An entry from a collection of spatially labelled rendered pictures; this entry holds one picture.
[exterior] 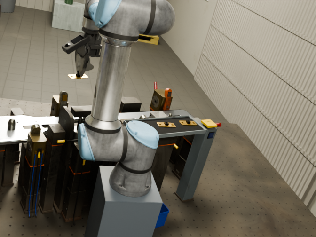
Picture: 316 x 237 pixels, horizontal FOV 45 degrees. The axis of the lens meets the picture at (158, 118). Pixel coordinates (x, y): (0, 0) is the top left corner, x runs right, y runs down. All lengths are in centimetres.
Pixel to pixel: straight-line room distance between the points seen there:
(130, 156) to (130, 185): 11
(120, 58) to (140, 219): 57
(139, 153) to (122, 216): 24
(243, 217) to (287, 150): 190
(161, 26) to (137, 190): 55
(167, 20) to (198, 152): 91
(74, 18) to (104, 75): 591
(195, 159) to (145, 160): 68
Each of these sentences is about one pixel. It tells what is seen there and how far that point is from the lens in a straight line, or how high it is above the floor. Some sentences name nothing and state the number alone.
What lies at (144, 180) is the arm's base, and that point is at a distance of 130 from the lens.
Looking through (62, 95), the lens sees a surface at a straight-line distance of 193.
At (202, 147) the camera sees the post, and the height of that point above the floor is 104.
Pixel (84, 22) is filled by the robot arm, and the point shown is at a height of 152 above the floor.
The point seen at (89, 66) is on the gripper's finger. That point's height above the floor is 133.
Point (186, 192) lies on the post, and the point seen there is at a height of 76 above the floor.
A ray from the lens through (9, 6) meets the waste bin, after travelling 749.
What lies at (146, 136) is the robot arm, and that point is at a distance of 121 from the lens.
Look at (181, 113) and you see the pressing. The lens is 225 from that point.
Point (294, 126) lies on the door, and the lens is 387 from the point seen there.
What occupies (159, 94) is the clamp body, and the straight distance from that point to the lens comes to 227.
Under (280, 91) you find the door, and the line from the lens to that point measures 410.
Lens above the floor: 190
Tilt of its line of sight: 25 degrees down
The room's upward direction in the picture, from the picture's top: 15 degrees clockwise
